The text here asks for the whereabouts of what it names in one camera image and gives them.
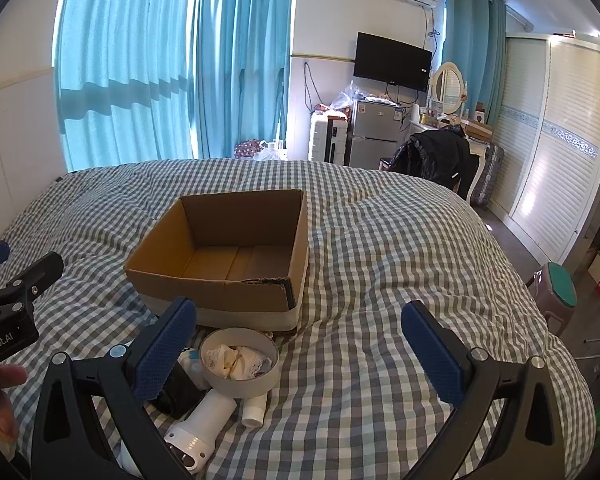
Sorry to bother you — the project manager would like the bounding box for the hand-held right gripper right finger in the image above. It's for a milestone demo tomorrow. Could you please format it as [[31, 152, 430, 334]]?
[[401, 301, 566, 480]]

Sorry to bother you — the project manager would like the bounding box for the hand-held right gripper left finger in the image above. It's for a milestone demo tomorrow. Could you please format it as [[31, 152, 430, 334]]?
[[30, 297, 197, 480]]

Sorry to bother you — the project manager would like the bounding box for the black pouch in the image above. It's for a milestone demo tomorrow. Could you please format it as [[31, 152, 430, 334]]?
[[152, 360, 206, 421]]

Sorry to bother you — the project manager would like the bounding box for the white tissue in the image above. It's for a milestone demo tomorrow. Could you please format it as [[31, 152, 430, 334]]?
[[203, 344, 276, 378]]

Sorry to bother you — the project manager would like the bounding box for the cardboard box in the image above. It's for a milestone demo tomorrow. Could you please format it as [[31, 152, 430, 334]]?
[[124, 189, 310, 333]]

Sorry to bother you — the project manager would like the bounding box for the white round container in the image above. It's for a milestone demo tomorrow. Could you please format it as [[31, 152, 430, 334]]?
[[199, 327, 280, 400]]

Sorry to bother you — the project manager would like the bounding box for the small white bottle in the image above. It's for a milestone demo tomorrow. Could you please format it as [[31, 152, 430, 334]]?
[[240, 392, 269, 427]]

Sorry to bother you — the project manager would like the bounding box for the person's left hand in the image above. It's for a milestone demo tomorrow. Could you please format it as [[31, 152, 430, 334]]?
[[0, 364, 28, 461]]

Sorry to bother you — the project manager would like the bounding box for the grey checkered blanket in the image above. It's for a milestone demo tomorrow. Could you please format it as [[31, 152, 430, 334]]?
[[0, 157, 593, 480]]

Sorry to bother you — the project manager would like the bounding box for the stool with green cushion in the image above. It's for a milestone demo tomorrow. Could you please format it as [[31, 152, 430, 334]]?
[[532, 261, 578, 333]]

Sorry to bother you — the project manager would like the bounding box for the grey suitcase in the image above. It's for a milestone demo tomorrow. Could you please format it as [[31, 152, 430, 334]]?
[[472, 141, 505, 207]]

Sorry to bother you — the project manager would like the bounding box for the black jacket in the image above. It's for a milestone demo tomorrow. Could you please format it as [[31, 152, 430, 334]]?
[[390, 126, 486, 198]]

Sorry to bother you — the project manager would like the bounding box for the white dressing table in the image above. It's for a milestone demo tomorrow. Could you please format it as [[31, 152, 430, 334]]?
[[410, 115, 492, 203]]

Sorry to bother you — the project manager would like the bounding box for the floral bag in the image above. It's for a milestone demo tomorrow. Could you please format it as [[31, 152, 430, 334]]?
[[234, 140, 266, 161]]

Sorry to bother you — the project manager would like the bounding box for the wide blue curtain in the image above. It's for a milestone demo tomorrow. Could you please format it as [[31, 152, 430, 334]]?
[[55, 0, 201, 173], [190, 0, 296, 161]]

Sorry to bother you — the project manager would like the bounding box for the white plastic bag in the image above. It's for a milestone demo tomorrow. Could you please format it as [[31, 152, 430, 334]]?
[[254, 140, 287, 162]]

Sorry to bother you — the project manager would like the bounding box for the silver fridge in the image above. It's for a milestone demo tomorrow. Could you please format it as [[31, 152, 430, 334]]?
[[347, 99, 412, 167]]

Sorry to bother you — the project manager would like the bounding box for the white suitcase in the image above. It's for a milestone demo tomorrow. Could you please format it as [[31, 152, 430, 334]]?
[[308, 111, 352, 165]]

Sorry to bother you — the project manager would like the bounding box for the white louvred wardrobe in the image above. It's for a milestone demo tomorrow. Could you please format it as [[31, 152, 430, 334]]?
[[490, 32, 600, 266]]

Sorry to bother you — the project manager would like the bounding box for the oval white mirror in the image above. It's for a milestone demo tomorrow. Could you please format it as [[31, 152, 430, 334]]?
[[430, 61, 467, 116]]

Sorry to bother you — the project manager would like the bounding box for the clear plastic bag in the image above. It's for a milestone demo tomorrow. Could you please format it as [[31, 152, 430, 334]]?
[[330, 80, 376, 111]]

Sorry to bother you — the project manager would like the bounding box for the narrow blue curtain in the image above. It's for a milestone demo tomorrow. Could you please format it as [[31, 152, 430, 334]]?
[[486, 0, 508, 126], [440, 0, 482, 91]]

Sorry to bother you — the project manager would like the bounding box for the black wall television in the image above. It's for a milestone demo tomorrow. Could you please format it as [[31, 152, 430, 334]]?
[[354, 31, 433, 93]]

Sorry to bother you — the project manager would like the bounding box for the dark wall cable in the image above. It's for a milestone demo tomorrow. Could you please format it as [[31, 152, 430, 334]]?
[[302, 62, 322, 111]]

